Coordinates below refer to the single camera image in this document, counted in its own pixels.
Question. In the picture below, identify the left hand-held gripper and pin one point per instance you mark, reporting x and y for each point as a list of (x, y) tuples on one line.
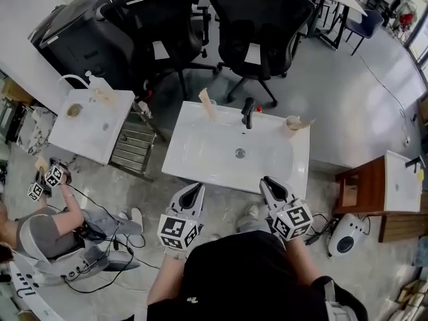
[(175, 229)]

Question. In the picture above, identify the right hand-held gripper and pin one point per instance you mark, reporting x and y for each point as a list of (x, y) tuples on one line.
[(292, 221)]

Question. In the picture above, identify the beige cup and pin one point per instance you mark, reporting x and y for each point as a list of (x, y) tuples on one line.
[(291, 130)]

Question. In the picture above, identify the person's right forearm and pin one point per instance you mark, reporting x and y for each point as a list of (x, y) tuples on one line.
[(302, 259)]

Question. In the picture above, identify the person's left forearm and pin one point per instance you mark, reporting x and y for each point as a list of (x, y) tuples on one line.
[(164, 279)]

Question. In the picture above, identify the person's white shoe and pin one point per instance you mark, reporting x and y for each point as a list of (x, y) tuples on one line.
[(214, 237), (251, 211)]

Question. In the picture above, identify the person's jeans leg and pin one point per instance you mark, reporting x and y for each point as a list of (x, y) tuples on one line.
[(252, 226)]

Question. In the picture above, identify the large white sink basin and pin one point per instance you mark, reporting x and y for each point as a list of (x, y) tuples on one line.
[(207, 152)]

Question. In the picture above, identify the white round floor appliance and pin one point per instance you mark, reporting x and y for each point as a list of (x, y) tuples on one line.
[(346, 236)]

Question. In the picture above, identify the black sink faucet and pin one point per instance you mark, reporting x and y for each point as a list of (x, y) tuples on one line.
[(249, 112)]

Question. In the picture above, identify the person's black shirt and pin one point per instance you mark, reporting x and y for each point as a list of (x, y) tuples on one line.
[(250, 279)]

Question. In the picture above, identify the small white sink basin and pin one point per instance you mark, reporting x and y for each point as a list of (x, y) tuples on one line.
[(90, 129)]

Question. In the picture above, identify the narrow white sink basin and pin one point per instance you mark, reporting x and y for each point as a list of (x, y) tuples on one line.
[(401, 186)]

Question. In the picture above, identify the small black faucet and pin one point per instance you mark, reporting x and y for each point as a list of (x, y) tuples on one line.
[(414, 162)]

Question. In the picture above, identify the brown sponge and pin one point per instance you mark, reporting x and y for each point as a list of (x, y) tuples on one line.
[(75, 110)]

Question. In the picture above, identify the black mesh office chair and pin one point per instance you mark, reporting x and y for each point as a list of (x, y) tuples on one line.
[(261, 28), (157, 22)]

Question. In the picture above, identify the marble slab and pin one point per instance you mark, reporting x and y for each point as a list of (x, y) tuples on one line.
[(36, 129)]

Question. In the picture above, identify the stack of tan boards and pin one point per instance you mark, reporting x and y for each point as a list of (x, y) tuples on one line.
[(413, 301)]

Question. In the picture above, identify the white round panel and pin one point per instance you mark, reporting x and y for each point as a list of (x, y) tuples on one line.
[(30, 296)]

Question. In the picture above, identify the dark blue chair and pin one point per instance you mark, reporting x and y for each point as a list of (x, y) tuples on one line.
[(366, 23)]

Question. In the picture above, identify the black printer cabinet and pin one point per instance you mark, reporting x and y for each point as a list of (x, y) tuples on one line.
[(83, 38)]

